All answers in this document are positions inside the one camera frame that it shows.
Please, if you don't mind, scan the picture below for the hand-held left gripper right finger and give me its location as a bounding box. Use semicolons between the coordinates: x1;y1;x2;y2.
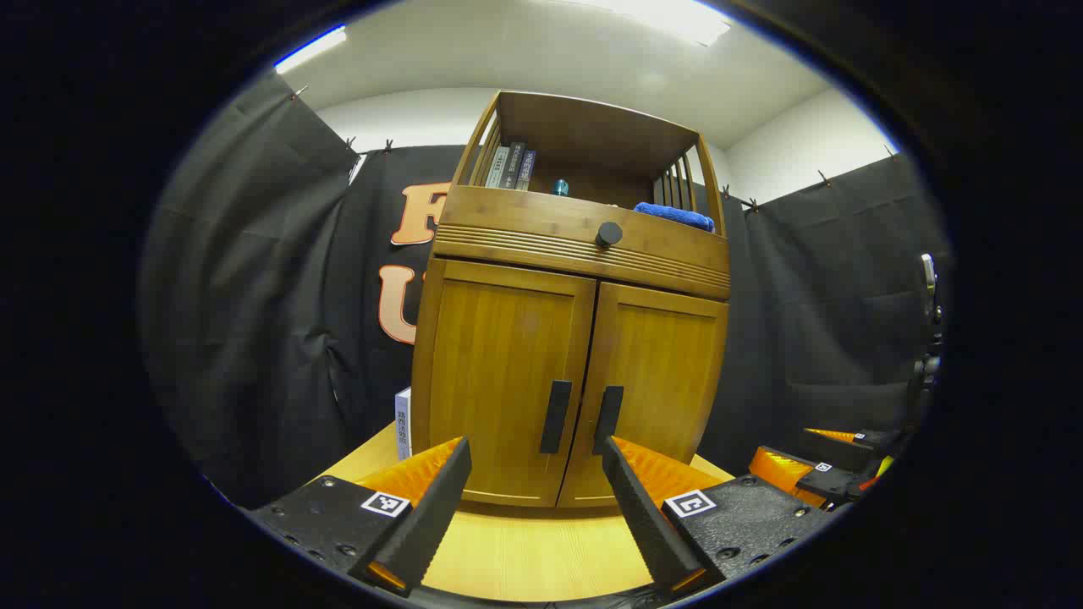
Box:
601;436;834;597

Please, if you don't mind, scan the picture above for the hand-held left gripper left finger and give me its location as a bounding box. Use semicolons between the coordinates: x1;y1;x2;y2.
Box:
245;436;472;597

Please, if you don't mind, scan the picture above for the wooden shoe cabinet door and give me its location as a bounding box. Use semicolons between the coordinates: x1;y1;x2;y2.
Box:
427;258;597;507
558;282;730;508

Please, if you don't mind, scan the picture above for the wooden double-door shoe cabinet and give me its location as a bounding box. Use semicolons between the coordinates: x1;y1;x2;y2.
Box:
410;91;733;510

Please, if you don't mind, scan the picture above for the lilac and white book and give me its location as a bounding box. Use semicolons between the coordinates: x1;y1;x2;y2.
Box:
394;387;414;461

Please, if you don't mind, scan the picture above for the blue folded towel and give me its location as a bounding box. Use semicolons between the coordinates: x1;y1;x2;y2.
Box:
634;201;717;233

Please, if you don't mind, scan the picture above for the black backdrop cloth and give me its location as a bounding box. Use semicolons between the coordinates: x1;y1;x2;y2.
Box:
140;72;953;508

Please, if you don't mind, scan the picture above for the wooden drawer with black knob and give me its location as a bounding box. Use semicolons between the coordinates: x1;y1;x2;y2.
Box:
433;184;731;299

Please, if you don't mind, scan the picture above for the wide ceiling light panel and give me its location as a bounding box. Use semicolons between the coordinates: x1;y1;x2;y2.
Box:
584;0;733;47

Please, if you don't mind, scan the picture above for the long ceiling light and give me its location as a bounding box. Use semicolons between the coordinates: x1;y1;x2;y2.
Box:
274;25;349;74

